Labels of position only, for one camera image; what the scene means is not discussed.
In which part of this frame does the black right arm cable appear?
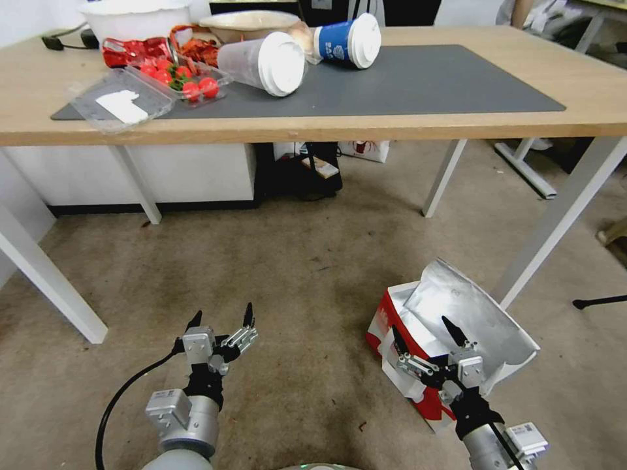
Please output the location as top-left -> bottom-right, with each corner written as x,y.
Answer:
489,422 -> 524,470

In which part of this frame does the white cabinet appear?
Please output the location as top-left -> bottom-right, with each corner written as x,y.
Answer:
0,144 -> 259,217

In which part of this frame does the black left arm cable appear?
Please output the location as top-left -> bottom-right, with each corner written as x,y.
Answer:
95,336 -> 186,470

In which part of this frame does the red orange snack wrapper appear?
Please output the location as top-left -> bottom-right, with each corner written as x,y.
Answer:
169,24 -> 222,68

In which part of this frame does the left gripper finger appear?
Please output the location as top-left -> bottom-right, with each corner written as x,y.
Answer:
210,302 -> 259,376
184,309 -> 204,339

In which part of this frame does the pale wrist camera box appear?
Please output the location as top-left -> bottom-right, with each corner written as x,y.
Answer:
182,326 -> 217,366
448,342 -> 485,391

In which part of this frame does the beige plastic stool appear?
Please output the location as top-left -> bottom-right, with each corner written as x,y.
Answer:
595,215 -> 627,268

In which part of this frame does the grey desk mat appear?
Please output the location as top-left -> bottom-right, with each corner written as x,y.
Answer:
50,44 -> 567,121

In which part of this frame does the bun in clear wrap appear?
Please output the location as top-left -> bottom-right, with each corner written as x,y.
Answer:
286,24 -> 323,65

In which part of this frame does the blue paper cup white lid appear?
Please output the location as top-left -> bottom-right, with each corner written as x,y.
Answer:
313,13 -> 383,70

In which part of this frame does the white robot front shell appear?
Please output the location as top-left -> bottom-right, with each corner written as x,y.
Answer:
278,460 -> 355,470

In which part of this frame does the beige bowl with clear lid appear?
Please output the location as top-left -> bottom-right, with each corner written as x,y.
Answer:
198,10 -> 301,46

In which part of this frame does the wooden table with white legs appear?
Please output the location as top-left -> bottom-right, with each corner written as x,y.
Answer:
0,24 -> 627,345

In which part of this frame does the clear cup with white lid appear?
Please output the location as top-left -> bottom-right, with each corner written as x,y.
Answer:
216,31 -> 308,98

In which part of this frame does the black tripod leg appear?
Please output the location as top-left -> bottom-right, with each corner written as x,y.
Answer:
572,294 -> 627,311

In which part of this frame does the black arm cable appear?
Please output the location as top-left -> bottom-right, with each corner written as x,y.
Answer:
95,336 -> 186,470
489,422 -> 524,470

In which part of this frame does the person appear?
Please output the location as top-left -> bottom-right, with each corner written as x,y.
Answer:
495,0 -> 596,50

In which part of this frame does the black bag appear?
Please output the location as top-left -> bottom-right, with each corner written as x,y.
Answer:
254,141 -> 344,202

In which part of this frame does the white desk frame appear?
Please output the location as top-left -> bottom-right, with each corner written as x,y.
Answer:
494,138 -> 559,200

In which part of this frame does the black case with white label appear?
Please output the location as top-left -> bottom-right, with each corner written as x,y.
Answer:
209,0 -> 443,28

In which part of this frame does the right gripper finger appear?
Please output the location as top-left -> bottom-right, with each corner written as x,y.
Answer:
440,315 -> 479,351
390,324 -> 445,390

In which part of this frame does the red white food delivery bag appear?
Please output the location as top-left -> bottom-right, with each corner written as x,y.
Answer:
366,258 -> 541,435

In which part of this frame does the white bag with red print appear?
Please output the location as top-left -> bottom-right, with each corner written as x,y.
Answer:
338,140 -> 392,164

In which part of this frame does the clear plastic clamshell container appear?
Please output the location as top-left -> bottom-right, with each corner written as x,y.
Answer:
68,65 -> 232,136

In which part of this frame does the white plastic bowl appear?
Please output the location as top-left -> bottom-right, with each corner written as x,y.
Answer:
78,0 -> 195,43

